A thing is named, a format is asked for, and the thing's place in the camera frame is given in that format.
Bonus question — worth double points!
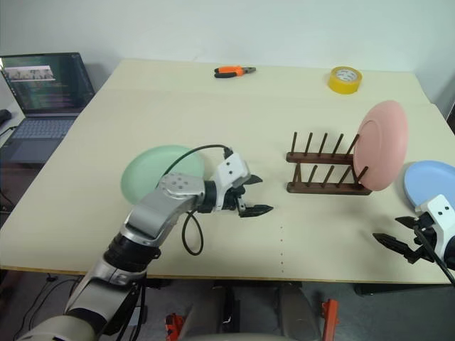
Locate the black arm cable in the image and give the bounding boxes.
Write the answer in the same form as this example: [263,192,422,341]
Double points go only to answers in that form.
[161,143,235,256]
[414,227,455,286]

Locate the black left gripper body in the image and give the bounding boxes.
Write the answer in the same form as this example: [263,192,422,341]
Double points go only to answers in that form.
[223,175,255,214]

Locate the wooden dish rack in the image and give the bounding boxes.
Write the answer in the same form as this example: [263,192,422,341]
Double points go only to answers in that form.
[286,131,373,195]

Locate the green plastic plate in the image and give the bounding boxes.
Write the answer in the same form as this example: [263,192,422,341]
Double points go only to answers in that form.
[120,144,206,206]

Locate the pink plastic plate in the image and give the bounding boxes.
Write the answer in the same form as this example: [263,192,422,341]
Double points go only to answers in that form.
[353,100,409,192]

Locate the orange-red metal clamp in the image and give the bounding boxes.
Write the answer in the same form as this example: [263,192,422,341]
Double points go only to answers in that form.
[321,298,339,341]

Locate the yellow tape roll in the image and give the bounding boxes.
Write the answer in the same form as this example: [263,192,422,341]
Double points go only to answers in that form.
[327,65,364,95]

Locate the orange and black pliers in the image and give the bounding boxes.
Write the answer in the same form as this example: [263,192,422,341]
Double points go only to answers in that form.
[213,65,257,80]

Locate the black table foot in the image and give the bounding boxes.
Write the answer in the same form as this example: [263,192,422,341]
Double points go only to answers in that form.
[354,283,455,296]

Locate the small red floor object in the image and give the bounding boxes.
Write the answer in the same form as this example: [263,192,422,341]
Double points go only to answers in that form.
[164,312,186,335]

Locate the open grey laptop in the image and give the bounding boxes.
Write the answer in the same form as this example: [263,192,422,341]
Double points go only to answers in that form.
[0,52,96,164]

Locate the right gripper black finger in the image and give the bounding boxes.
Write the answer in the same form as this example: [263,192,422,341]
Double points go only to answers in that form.
[395,215,419,230]
[372,232,415,264]

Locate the black floor cables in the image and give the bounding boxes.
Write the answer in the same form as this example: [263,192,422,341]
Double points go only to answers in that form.
[14,274,83,323]

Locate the blue plastic plate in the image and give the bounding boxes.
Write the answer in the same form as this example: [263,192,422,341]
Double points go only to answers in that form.
[403,160,455,210]

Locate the grey rounded shape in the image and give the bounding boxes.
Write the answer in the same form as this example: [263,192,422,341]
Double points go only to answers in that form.
[190,286,229,335]
[279,283,321,339]

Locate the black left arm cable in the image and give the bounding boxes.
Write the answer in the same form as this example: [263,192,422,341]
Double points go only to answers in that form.
[161,143,235,256]

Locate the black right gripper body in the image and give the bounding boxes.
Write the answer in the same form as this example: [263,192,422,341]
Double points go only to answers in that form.
[411,212,439,264]

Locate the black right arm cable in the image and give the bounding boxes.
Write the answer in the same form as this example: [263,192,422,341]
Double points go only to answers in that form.
[414,227,455,286]

